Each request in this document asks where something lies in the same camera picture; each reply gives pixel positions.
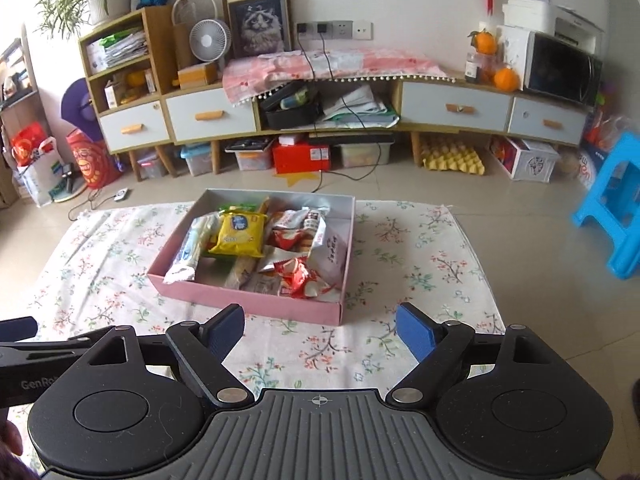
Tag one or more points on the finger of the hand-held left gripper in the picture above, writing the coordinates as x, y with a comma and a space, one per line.
17, 329

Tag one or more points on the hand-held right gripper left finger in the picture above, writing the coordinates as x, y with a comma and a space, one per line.
225, 334

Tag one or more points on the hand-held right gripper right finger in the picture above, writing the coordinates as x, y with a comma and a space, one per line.
415, 334

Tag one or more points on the pink cardboard box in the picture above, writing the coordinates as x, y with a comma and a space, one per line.
260, 305

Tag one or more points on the light blue white snack packet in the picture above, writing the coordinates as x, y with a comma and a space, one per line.
187, 252

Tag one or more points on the red and white snack packet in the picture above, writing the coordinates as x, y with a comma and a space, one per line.
300, 275

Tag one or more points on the yellow snack packet blue label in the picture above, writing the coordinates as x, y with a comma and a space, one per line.
237, 235

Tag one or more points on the white packet black print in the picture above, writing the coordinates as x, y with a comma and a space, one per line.
332, 255

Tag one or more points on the shiny red snack packet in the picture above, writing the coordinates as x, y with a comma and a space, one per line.
287, 237

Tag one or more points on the gold snack packet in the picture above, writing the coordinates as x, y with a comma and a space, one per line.
264, 207

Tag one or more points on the person's left hand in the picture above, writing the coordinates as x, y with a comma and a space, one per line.
10, 440

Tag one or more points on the floral printed cloth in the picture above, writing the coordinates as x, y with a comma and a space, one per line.
425, 270

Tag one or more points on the white shopping bag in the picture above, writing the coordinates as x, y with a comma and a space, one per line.
37, 180

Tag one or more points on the yellow paper star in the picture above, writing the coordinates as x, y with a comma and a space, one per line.
290, 181

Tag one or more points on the small white device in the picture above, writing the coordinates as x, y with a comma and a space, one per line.
121, 194

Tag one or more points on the clear storage box blue lid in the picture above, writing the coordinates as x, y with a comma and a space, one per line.
197, 160

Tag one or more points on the clear plastic storage box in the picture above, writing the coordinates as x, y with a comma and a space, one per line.
362, 155
250, 157
151, 165

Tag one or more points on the yellow egg tray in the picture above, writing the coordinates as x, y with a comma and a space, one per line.
452, 159

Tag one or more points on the red gift bag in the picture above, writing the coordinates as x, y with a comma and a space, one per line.
27, 147

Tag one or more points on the red printed bag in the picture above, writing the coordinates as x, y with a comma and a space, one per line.
92, 160

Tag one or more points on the red cardboard box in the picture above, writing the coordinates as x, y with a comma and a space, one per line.
300, 157

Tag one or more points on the white printed carton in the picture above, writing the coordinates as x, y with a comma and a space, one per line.
530, 162

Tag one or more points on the side shelf rack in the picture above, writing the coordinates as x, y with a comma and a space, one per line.
15, 110

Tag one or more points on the black case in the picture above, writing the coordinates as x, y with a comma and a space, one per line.
290, 115

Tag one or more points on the purple round object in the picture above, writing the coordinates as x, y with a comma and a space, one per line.
75, 105

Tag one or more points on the loose stack of papers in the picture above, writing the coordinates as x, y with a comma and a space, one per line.
365, 107

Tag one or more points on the blue plastic stool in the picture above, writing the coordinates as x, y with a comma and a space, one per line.
612, 200

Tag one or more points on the small white carton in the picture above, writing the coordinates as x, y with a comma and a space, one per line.
113, 95

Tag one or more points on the yellow cardboard box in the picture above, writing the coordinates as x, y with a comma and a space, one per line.
197, 75

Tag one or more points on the orange fruit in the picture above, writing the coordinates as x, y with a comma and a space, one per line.
485, 42
506, 79

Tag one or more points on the dark glass jar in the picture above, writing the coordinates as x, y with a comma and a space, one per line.
471, 69

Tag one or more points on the pink fringed cloth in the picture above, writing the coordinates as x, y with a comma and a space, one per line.
360, 62

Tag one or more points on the clear plastic bag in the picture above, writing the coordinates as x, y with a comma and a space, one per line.
615, 130

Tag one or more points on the wooden cabinet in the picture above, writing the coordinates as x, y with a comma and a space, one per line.
160, 50

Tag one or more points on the small white desk fan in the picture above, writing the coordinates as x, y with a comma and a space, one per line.
211, 40

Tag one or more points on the shelf pile of documents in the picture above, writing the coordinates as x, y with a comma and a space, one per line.
117, 50

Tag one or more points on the black and white microwave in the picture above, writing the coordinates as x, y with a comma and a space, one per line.
557, 67

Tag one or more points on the framed cat picture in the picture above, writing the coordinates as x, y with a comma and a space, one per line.
257, 25

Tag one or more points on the white round fan guard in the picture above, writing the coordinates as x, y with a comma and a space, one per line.
192, 4

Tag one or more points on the white box appliance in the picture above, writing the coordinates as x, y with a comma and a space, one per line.
530, 15

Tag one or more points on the white printer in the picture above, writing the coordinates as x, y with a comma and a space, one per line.
575, 32

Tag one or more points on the white wall socket panel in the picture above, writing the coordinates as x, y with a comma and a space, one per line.
345, 30

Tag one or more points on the black wall charger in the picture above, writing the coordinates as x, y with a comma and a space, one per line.
302, 28
322, 28

